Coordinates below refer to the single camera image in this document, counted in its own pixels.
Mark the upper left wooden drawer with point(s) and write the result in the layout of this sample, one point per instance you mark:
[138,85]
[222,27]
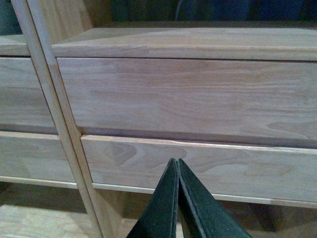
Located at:
[23,106]

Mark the dark green curtain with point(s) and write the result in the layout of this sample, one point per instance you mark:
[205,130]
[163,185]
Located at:
[159,14]

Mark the upper right wooden drawer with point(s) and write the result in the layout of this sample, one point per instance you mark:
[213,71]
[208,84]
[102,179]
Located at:
[258,102]

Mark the lower right wooden drawer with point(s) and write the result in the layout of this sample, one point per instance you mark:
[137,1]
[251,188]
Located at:
[230,172]

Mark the wooden drawer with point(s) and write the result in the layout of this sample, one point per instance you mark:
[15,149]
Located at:
[33,156]
[23,106]
[258,102]
[230,172]

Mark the wooden shelf unit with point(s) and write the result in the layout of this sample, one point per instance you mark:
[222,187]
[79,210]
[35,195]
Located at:
[19,38]
[65,32]

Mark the left wooden shelf unit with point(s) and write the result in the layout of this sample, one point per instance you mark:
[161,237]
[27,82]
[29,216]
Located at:
[19,38]

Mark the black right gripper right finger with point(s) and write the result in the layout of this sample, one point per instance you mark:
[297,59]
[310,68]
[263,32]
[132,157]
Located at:
[201,215]

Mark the right wooden shelf unit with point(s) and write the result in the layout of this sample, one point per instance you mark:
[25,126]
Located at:
[65,32]

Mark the lower left wooden drawer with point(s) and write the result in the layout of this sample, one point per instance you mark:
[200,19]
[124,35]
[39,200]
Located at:
[33,156]

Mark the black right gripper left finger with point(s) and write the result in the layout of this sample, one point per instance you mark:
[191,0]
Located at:
[159,219]

